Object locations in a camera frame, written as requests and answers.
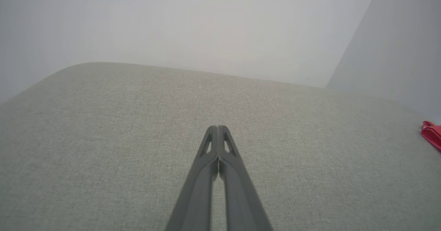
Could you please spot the red basketball jersey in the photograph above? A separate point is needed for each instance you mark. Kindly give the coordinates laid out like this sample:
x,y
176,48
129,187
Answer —
x,y
433,134

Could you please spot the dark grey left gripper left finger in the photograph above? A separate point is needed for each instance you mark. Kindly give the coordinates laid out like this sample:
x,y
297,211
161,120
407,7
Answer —
x,y
196,196

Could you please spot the grey fabric sofa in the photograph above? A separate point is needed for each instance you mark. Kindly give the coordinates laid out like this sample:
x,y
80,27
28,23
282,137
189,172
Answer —
x,y
103,138

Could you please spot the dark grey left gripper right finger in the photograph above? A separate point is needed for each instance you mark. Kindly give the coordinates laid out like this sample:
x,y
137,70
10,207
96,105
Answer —
x,y
241,196

